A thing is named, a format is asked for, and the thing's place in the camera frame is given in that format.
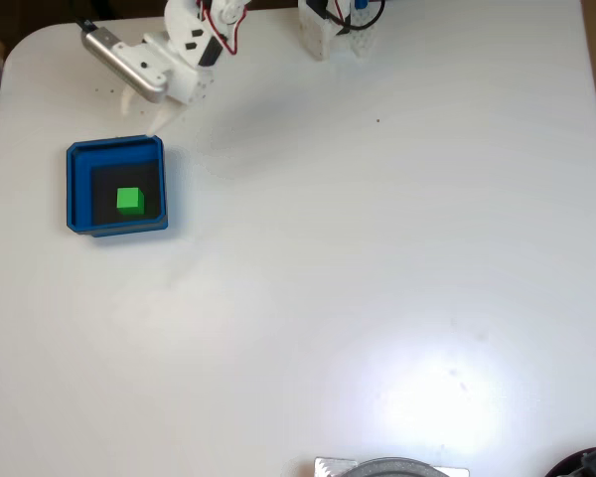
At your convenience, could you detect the green cube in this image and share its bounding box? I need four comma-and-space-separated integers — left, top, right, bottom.
115, 186, 146, 217

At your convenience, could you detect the blue box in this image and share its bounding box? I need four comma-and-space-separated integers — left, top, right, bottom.
66, 132, 170, 239

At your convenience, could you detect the silver metal plate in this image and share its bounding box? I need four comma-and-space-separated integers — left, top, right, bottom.
313, 455, 472, 477

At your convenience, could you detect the grey round disc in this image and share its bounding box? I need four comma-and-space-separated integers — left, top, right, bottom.
345, 456, 451, 477

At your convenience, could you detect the silver camera box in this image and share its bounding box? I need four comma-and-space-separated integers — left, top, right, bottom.
80, 27, 174, 105

